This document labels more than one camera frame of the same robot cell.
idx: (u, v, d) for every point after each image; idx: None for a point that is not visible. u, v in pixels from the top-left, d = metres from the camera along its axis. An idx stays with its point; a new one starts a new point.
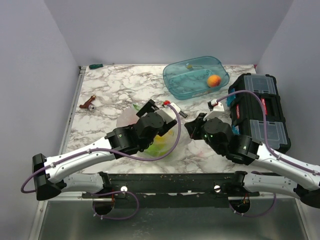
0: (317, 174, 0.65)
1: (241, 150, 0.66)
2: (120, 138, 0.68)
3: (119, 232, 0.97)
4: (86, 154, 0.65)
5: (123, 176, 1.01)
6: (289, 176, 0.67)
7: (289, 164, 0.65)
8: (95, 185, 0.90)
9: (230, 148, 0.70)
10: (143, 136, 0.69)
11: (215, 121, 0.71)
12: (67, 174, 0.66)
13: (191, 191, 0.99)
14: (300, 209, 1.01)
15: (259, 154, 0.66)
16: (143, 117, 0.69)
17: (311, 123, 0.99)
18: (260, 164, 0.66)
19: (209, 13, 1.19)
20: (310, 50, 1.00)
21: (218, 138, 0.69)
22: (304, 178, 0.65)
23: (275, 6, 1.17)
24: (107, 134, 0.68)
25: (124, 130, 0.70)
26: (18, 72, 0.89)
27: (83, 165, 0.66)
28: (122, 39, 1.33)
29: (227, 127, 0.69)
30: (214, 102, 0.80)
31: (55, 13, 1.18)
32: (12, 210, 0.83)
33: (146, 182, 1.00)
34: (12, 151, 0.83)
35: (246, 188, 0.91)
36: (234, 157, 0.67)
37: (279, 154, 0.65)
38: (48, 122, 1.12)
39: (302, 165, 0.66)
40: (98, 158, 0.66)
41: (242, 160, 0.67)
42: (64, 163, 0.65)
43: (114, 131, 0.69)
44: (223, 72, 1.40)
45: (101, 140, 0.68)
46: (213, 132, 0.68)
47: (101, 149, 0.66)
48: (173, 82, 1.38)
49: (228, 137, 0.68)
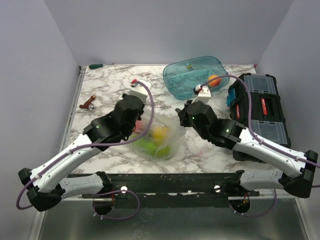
0: (299, 159, 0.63)
1: (224, 134, 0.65)
2: (99, 128, 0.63)
3: (118, 232, 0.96)
4: (67, 156, 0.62)
5: (123, 176, 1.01)
6: (270, 161, 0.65)
7: (271, 149, 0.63)
8: (94, 185, 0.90)
9: (212, 132, 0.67)
10: (124, 122, 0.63)
11: (197, 103, 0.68)
12: (58, 180, 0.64)
13: (191, 191, 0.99)
14: (301, 210, 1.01)
15: (241, 137, 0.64)
16: (120, 100, 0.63)
17: (311, 123, 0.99)
18: (241, 148, 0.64)
19: (209, 13, 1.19)
20: (310, 50, 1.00)
21: (200, 120, 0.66)
22: (285, 163, 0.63)
23: (275, 6, 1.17)
24: (84, 129, 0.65)
25: (102, 120, 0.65)
26: (18, 72, 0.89)
27: (70, 166, 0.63)
28: (122, 40, 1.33)
29: (209, 108, 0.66)
30: (198, 88, 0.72)
31: (55, 13, 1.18)
32: (12, 210, 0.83)
33: (146, 182, 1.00)
34: (12, 151, 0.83)
35: (244, 186, 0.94)
36: (216, 140, 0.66)
37: (261, 138, 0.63)
38: (48, 122, 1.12)
39: (285, 150, 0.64)
40: (82, 156, 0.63)
41: (224, 143, 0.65)
42: (50, 171, 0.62)
43: (91, 123, 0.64)
44: (223, 72, 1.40)
45: (80, 137, 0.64)
46: (194, 114, 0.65)
47: (82, 147, 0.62)
48: (173, 82, 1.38)
49: (209, 119, 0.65)
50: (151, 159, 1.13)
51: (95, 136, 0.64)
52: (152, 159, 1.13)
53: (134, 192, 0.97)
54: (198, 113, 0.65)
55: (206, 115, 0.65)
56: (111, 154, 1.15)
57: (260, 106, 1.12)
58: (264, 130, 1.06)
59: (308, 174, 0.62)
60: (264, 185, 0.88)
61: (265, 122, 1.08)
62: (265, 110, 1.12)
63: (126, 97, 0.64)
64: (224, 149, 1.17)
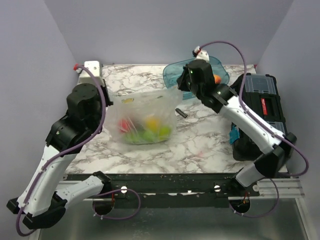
0: (275, 136, 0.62)
1: (215, 95, 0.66)
2: (60, 133, 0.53)
3: (118, 232, 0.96)
4: (43, 174, 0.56)
5: (123, 176, 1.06)
6: (249, 132, 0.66)
7: (252, 120, 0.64)
8: (95, 186, 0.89)
9: (205, 91, 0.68)
10: (85, 116, 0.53)
11: (199, 60, 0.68)
12: (48, 198, 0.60)
13: (191, 190, 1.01)
14: (301, 210, 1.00)
15: (230, 102, 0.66)
16: (69, 94, 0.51)
17: (311, 123, 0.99)
18: (226, 112, 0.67)
19: (209, 13, 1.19)
20: (310, 50, 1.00)
21: (197, 76, 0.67)
22: (261, 136, 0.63)
23: (276, 6, 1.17)
24: (47, 141, 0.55)
25: (62, 122, 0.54)
26: (17, 72, 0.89)
27: (51, 182, 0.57)
28: (122, 39, 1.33)
29: (209, 67, 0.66)
30: (196, 49, 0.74)
31: (55, 12, 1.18)
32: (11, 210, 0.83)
33: (146, 182, 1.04)
34: (12, 151, 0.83)
35: (240, 180, 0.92)
36: (206, 100, 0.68)
37: (247, 108, 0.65)
38: (48, 122, 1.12)
39: (266, 125, 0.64)
40: (58, 168, 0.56)
41: (212, 103, 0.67)
42: (33, 194, 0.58)
43: (50, 131, 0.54)
44: (223, 72, 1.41)
45: (46, 151, 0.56)
46: (193, 68, 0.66)
47: (51, 162, 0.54)
48: (173, 82, 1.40)
49: (205, 77, 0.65)
50: (151, 159, 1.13)
51: (59, 142, 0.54)
52: (152, 159, 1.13)
53: (135, 191, 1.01)
54: (196, 67, 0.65)
55: (203, 71, 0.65)
56: (111, 154, 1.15)
57: (261, 106, 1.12)
58: None
59: (278, 151, 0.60)
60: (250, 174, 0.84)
61: None
62: (265, 110, 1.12)
63: (75, 88, 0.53)
64: (224, 149, 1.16)
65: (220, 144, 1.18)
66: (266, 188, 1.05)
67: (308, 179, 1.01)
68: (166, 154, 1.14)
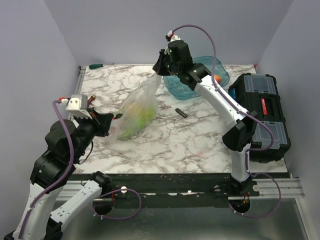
0: (239, 112, 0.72)
1: (191, 73, 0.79)
2: (43, 171, 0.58)
3: (118, 232, 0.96)
4: (32, 212, 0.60)
5: (123, 176, 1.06)
6: (219, 109, 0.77)
7: (221, 97, 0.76)
8: (92, 193, 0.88)
9: (182, 69, 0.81)
10: (66, 151, 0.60)
11: (177, 41, 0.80)
12: (40, 229, 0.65)
13: (191, 190, 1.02)
14: (300, 210, 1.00)
15: (203, 80, 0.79)
16: (48, 134, 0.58)
17: (311, 122, 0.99)
18: (201, 90, 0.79)
19: (208, 13, 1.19)
20: (310, 49, 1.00)
21: (176, 56, 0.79)
22: (228, 112, 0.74)
23: (275, 6, 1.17)
24: (31, 179, 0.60)
25: (44, 159, 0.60)
26: (18, 72, 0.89)
27: (41, 215, 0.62)
28: (122, 40, 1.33)
29: (186, 48, 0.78)
30: (170, 34, 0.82)
31: (55, 13, 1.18)
32: (11, 210, 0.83)
33: (146, 181, 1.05)
34: (12, 151, 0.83)
35: (235, 176, 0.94)
36: (183, 76, 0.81)
37: (218, 87, 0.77)
38: (48, 122, 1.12)
39: (233, 102, 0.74)
40: (46, 203, 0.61)
41: (188, 80, 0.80)
42: (27, 229, 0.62)
43: (34, 170, 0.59)
44: (223, 72, 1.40)
45: (33, 189, 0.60)
46: (172, 48, 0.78)
47: (39, 199, 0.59)
48: (173, 82, 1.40)
49: (182, 56, 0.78)
50: (151, 160, 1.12)
51: (44, 180, 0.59)
52: (152, 159, 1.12)
53: (134, 190, 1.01)
54: (174, 47, 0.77)
55: (180, 50, 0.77)
56: (111, 154, 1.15)
57: (260, 106, 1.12)
58: (263, 131, 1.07)
59: (241, 124, 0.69)
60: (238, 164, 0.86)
61: (264, 123, 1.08)
62: (265, 110, 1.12)
63: (53, 127, 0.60)
64: (224, 149, 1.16)
65: (219, 144, 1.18)
66: (266, 188, 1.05)
67: (308, 179, 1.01)
68: (165, 154, 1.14)
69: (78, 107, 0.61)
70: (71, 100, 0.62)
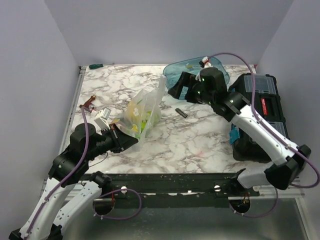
0: (289, 148, 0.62)
1: (228, 104, 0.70)
2: (62, 167, 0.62)
3: (119, 232, 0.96)
4: (45, 205, 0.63)
5: (123, 176, 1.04)
6: (263, 144, 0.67)
7: (266, 131, 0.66)
8: (92, 194, 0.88)
9: (217, 100, 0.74)
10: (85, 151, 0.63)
11: (210, 67, 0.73)
12: (48, 226, 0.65)
13: (191, 190, 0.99)
14: (300, 209, 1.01)
15: (243, 111, 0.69)
16: (73, 132, 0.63)
17: (311, 122, 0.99)
18: (239, 122, 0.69)
19: (209, 13, 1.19)
20: (310, 50, 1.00)
21: (209, 84, 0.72)
22: (274, 147, 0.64)
23: (276, 6, 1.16)
24: (49, 174, 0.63)
25: (63, 157, 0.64)
26: (18, 72, 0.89)
27: (53, 211, 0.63)
28: (122, 40, 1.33)
29: (220, 75, 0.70)
30: (205, 59, 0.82)
31: (55, 13, 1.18)
32: (12, 210, 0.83)
33: (146, 182, 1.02)
34: (12, 151, 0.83)
35: (241, 182, 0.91)
36: (219, 107, 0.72)
37: (260, 118, 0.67)
38: (48, 122, 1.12)
39: (279, 136, 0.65)
40: (60, 198, 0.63)
41: (224, 111, 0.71)
42: (36, 223, 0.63)
43: (53, 165, 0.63)
44: (223, 72, 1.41)
45: (49, 183, 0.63)
46: (204, 76, 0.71)
47: (54, 192, 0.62)
48: (173, 82, 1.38)
49: (217, 84, 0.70)
50: (151, 160, 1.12)
51: (61, 175, 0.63)
52: (152, 159, 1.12)
53: (134, 191, 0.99)
54: (208, 75, 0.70)
55: (215, 79, 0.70)
56: (111, 154, 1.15)
57: (261, 106, 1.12)
58: None
59: (292, 163, 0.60)
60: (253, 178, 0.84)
61: None
62: (265, 110, 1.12)
63: (78, 127, 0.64)
64: (224, 149, 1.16)
65: (219, 144, 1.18)
66: (266, 188, 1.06)
67: (308, 179, 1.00)
68: (166, 154, 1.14)
69: (101, 116, 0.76)
70: (100, 111, 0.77)
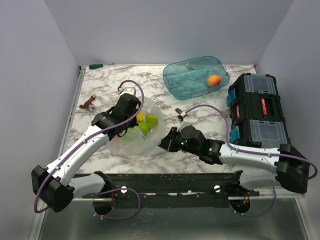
0: (272, 155, 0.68)
1: (209, 154, 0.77)
2: (105, 119, 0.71)
3: (118, 232, 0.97)
4: (83, 145, 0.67)
5: (124, 176, 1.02)
6: (251, 164, 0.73)
7: (247, 153, 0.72)
8: (97, 182, 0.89)
9: (202, 152, 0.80)
10: (126, 112, 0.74)
11: (190, 128, 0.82)
12: (74, 171, 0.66)
13: (191, 190, 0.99)
14: (300, 209, 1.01)
15: (222, 151, 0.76)
16: (124, 94, 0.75)
17: (310, 123, 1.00)
18: (225, 160, 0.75)
19: (209, 13, 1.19)
20: (310, 51, 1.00)
21: (192, 142, 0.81)
22: (261, 162, 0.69)
23: (276, 6, 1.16)
24: (92, 121, 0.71)
25: (105, 114, 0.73)
26: (18, 72, 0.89)
27: (87, 154, 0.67)
28: (122, 40, 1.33)
29: (199, 133, 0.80)
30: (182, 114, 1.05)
31: (55, 12, 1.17)
32: (12, 210, 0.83)
33: (146, 182, 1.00)
34: (12, 151, 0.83)
35: (244, 186, 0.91)
36: (206, 159, 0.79)
37: (236, 147, 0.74)
38: (48, 122, 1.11)
39: (258, 150, 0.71)
40: (95, 145, 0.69)
41: (212, 161, 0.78)
42: (68, 161, 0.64)
43: (97, 116, 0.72)
44: (223, 73, 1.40)
45: (89, 129, 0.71)
46: (188, 137, 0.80)
47: (95, 135, 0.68)
48: (173, 82, 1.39)
49: (199, 141, 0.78)
50: (151, 160, 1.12)
51: (102, 127, 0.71)
52: (152, 159, 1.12)
53: (135, 191, 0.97)
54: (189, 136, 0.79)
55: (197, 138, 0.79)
56: (111, 154, 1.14)
57: (260, 107, 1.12)
58: (264, 130, 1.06)
59: (283, 166, 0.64)
60: (260, 182, 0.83)
61: (264, 122, 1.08)
62: (265, 110, 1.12)
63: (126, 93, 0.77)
64: None
65: None
66: (266, 188, 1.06)
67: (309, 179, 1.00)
68: (166, 154, 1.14)
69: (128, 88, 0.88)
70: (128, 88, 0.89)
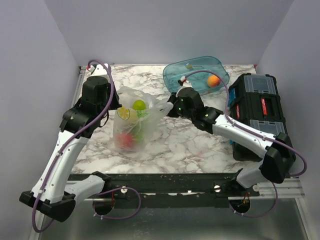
0: (266, 139, 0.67)
1: (204, 119, 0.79)
2: (73, 118, 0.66)
3: (118, 232, 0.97)
4: (59, 159, 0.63)
5: (123, 176, 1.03)
6: (245, 143, 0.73)
7: (241, 130, 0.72)
8: (97, 183, 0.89)
9: (196, 116, 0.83)
10: (96, 102, 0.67)
11: (188, 89, 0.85)
12: (63, 185, 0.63)
13: (191, 190, 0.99)
14: (300, 209, 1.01)
15: (217, 120, 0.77)
16: (85, 82, 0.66)
17: (310, 123, 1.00)
18: (218, 130, 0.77)
19: (209, 13, 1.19)
20: (310, 50, 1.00)
21: (188, 103, 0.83)
22: (253, 142, 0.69)
23: (276, 6, 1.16)
24: (61, 126, 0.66)
25: (72, 111, 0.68)
26: (18, 72, 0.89)
27: (67, 164, 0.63)
28: (122, 39, 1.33)
29: (197, 94, 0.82)
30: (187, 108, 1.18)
31: (55, 12, 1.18)
32: (11, 210, 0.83)
33: (145, 181, 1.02)
34: (12, 151, 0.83)
35: (240, 182, 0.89)
36: (198, 123, 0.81)
37: (233, 121, 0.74)
38: (48, 122, 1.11)
39: (255, 131, 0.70)
40: (73, 151, 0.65)
41: (204, 126, 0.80)
42: (50, 180, 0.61)
43: (64, 117, 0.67)
44: (223, 72, 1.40)
45: (60, 135, 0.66)
46: (183, 97, 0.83)
47: (69, 143, 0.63)
48: (173, 82, 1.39)
49: (194, 103, 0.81)
50: (151, 160, 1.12)
51: (75, 127, 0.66)
52: (152, 159, 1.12)
53: (135, 190, 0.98)
54: (185, 96, 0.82)
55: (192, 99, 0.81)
56: (111, 154, 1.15)
57: (260, 107, 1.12)
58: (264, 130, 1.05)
59: (273, 151, 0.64)
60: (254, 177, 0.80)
61: (265, 122, 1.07)
62: (265, 110, 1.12)
63: (91, 78, 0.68)
64: (224, 149, 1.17)
65: (220, 144, 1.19)
66: (266, 188, 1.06)
67: (309, 179, 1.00)
68: (166, 154, 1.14)
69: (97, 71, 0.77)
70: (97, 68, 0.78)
